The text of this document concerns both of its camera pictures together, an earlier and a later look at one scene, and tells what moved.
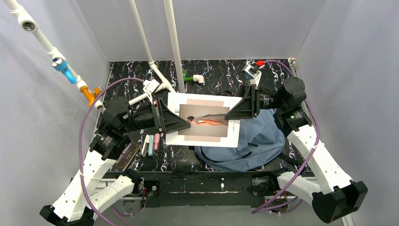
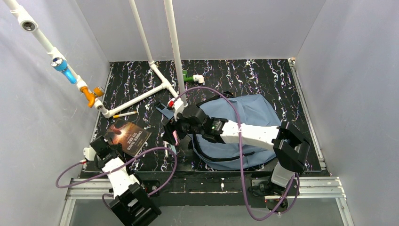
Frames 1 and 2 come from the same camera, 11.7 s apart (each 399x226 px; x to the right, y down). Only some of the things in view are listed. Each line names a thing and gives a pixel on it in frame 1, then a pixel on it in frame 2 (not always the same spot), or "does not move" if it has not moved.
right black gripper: (255, 101) → (174, 131)
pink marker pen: (157, 138) → (176, 136)
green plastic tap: (186, 78) does not move
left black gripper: (157, 115) → (98, 146)
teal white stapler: (148, 149) → (170, 146)
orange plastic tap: (90, 96) does not move
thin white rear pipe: (150, 62) does not move
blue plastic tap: (60, 64) does not move
